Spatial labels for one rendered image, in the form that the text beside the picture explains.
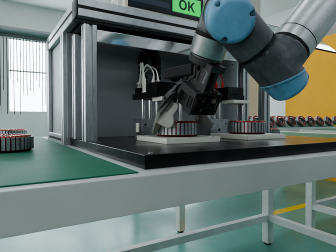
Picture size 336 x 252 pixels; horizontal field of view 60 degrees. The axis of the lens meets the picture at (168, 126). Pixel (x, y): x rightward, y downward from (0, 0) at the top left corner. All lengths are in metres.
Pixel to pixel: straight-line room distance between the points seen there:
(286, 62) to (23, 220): 0.45
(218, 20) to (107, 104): 0.53
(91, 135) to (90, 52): 0.20
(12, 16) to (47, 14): 0.71
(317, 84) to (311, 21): 4.00
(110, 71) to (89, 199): 0.60
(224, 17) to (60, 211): 0.35
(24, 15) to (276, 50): 7.02
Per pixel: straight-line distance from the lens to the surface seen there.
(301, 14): 0.60
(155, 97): 0.76
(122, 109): 0.93
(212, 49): 0.60
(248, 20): 0.48
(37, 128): 7.06
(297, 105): 4.72
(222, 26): 0.48
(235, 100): 0.88
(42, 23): 7.39
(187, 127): 0.67
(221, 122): 0.97
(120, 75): 0.93
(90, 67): 0.74
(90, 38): 0.75
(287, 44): 0.55
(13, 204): 0.36
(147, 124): 0.82
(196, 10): 0.98
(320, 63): 4.59
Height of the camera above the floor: 0.82
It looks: 1 degrees down
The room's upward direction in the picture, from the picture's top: straight up
